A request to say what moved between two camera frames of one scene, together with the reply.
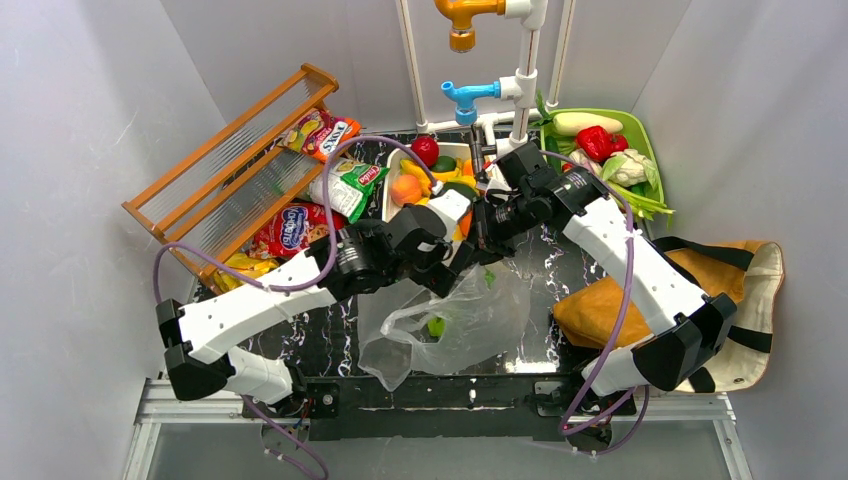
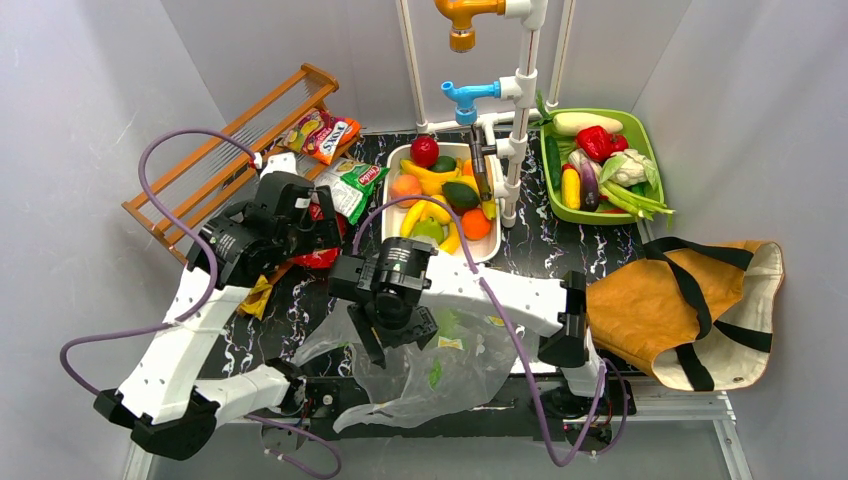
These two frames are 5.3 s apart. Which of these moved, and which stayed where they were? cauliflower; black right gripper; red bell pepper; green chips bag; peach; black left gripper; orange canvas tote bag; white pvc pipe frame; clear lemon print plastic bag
Moved: black left gripper; clear lemon print plastic bag; black right gripper
Stayed: cauliflower; white pvc pipe frame; red bell pepper; green chips bag; orange canvas tote bag; peach
